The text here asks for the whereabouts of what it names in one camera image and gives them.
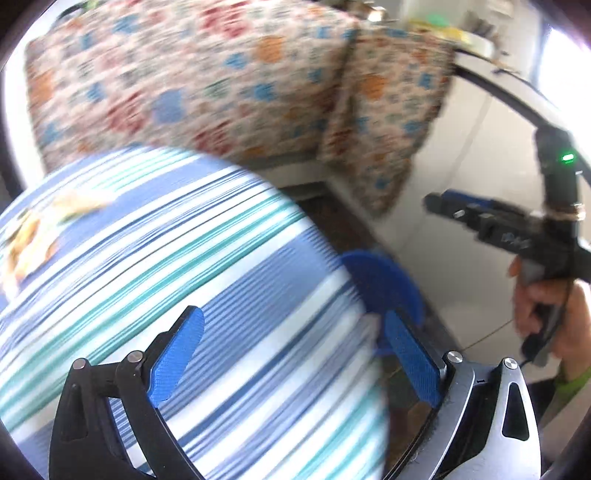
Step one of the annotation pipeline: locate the steel pot with lid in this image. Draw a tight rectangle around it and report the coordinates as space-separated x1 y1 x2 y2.
345 0 399 24

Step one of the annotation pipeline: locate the patterned fu character cloth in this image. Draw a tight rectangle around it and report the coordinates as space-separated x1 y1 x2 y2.
25 1 455 214

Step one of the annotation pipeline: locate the red white snack wrapper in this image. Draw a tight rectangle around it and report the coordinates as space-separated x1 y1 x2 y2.
1 190 116 301

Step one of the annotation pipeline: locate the blue trash bin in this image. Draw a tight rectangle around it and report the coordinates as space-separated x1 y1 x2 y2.
338 249 426 358

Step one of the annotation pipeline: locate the person's right hand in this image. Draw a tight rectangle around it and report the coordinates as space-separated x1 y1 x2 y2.
507 255 591 381

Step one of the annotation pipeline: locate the striped blue tablecloth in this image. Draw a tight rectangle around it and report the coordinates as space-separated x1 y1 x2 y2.
1 148 389 479

